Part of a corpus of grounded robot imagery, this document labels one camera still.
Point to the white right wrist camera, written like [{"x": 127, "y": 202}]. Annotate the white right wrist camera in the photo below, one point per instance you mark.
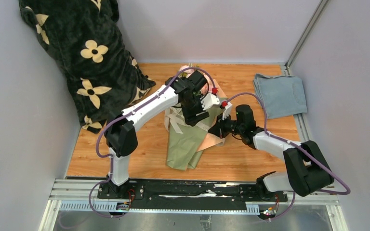
[{"x": 227, "y": 108}]

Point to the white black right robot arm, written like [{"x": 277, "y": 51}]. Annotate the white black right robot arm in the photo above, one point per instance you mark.
[{"x": 306, "y": 168}]

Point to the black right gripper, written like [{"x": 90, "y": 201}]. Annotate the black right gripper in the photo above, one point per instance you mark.
[{"x": 218, "y": 128}]

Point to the light blue denim cloth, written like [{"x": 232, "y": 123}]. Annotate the light blue denim cloth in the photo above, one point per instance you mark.
[{"x": 282, "y": 95}]

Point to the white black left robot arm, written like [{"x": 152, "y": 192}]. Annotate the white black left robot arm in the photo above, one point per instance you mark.
[{"x": 121, "y": 131}]

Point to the aluminium frame rails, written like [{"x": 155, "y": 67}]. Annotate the aluminium frame rails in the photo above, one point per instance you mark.
[{"x": 233, "y": 163}]

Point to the black floral plush blanket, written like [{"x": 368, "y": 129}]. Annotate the black floral plush blanket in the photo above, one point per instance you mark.
[{"x": 83, "y": 38}]

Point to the pink fake flower bunch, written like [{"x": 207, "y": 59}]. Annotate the pink fake flower bunch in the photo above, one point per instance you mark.
[{"x": 203, "y": 82}]

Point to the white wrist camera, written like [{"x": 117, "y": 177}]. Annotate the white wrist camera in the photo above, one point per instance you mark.
[
  {"x": 209, "y": 100},
  {"x": 227, "y": 108}
]

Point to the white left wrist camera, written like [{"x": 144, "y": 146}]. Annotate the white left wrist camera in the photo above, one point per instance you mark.
[{"x": 209, "y": 100}]

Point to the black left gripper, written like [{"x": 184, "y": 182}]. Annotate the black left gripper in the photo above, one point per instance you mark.
[{"x": 191, "y": 118}]

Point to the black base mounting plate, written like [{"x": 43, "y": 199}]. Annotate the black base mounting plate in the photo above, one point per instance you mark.
[{"x": 188, "y": 195}]

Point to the peach green wrapping paper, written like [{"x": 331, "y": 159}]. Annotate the peach green wrapping paper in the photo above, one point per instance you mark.
[{"x": 186, "y": 144}]

